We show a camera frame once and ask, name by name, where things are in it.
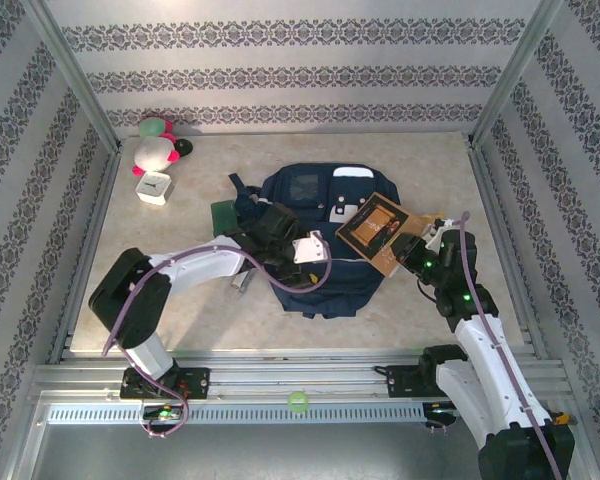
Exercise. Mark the brown book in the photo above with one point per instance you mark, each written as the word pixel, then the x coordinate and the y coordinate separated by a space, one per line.
pixel 370 230

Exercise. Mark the white pink green plush toy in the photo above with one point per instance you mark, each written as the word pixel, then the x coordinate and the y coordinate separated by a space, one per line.
pixel 152 152

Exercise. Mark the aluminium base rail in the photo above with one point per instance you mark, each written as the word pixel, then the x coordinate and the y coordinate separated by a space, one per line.
pixel 290 380

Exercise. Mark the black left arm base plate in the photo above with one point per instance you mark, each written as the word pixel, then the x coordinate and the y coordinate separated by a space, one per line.
pixel 195 382

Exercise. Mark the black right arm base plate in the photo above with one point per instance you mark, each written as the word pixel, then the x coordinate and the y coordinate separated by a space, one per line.
pixel 400 382

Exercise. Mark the aluminium side rail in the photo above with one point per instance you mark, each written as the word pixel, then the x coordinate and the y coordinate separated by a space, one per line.
pixel 505 250
pixel 97 235

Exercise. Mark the green notebook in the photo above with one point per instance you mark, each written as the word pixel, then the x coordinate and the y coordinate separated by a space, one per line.
pixel 224 217

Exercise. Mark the clear plastic pencil case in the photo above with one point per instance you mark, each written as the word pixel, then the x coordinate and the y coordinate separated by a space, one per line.
pixel 241 281

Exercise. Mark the black round disc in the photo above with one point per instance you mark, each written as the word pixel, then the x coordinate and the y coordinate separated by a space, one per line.
pixel 183 146

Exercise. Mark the aluminium frame post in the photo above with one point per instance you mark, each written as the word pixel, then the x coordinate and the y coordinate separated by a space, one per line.
pixel 515 75
pixel 75 75

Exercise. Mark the navy blue backpack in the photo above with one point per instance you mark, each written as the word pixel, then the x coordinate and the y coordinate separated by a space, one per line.
pixel 330 295

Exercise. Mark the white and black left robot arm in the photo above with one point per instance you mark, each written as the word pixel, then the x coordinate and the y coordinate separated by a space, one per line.
pixel 200 265

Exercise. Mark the white cube clock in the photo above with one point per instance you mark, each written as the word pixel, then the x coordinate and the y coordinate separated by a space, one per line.
pixel 154 187

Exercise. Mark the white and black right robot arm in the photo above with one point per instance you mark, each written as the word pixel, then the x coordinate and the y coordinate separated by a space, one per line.
pixel 480 350

